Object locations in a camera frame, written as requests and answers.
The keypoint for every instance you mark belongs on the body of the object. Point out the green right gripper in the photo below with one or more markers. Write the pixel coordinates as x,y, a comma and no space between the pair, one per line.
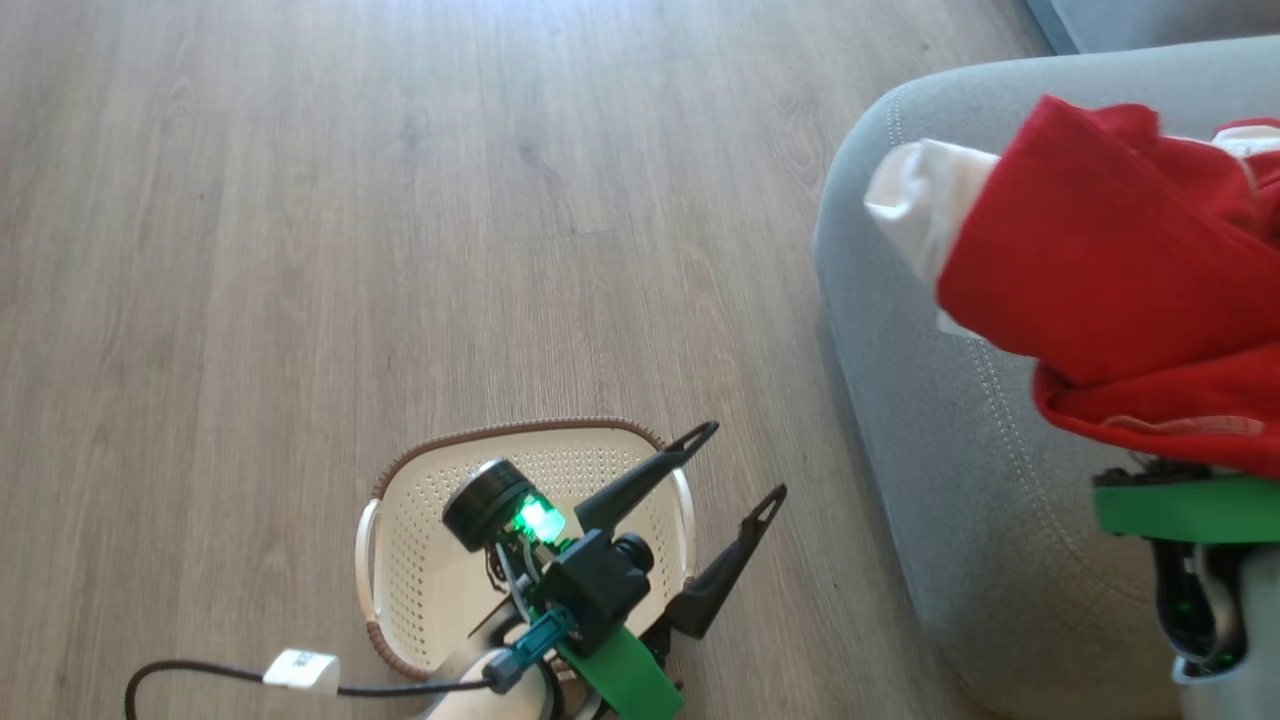
1190,510

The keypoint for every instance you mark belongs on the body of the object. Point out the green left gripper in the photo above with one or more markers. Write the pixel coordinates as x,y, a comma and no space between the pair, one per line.
625,675

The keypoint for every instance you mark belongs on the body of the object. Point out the red garment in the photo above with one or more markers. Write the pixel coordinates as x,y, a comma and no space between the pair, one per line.
1100,250
1180,405

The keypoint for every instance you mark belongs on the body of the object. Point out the white garment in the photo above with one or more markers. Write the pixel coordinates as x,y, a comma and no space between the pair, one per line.
925,215

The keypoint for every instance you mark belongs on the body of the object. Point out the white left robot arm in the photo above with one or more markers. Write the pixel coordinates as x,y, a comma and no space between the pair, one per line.
470,705

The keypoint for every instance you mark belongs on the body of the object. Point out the cream perforated laundry basket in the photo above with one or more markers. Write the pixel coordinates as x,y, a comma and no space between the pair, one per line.
430,560

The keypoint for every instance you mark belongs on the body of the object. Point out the grey sofa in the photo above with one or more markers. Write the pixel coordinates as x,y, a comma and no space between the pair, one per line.
960,470

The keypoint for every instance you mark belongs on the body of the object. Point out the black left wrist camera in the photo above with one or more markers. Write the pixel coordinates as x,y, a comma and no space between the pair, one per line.
595,585

